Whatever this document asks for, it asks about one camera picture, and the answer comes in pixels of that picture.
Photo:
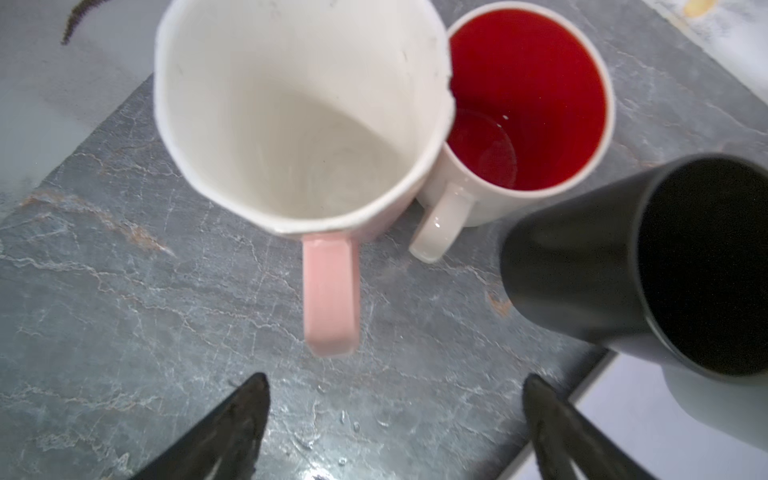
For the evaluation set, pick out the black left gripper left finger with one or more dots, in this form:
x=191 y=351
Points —
x=225 y=444

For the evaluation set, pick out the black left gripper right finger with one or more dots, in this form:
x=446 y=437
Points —
x=566 y=443

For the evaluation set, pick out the black ceramic mug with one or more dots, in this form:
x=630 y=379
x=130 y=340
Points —
x=669 y=265

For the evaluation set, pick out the cream mug red inside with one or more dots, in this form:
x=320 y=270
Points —
x=535 y=116

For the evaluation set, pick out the pink ceramic mug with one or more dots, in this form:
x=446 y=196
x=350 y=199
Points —
x=318 y=121

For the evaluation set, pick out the grey ceramic mug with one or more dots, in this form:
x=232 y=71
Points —
x=733 y=405

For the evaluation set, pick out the lavender plastic tray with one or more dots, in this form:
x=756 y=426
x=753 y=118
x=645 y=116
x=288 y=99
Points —
x=628 y=400

